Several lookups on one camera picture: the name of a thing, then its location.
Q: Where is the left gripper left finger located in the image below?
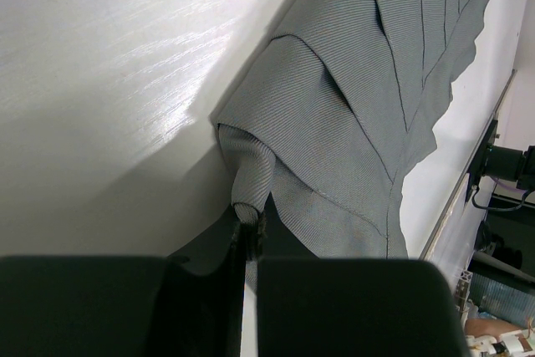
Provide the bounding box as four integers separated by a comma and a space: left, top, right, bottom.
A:
1, 209, 244, 356

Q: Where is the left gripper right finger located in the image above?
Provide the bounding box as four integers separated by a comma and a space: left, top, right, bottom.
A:
256, 198, 470, 356

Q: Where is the grey pleated skirt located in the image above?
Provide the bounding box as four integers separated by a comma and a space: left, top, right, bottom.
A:
214, 0, 519, 291

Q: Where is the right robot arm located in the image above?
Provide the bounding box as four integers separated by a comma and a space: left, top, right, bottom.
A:
482, 145, 534, 191

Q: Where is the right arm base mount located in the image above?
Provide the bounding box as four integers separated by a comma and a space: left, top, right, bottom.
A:
465, 118, 498, 201

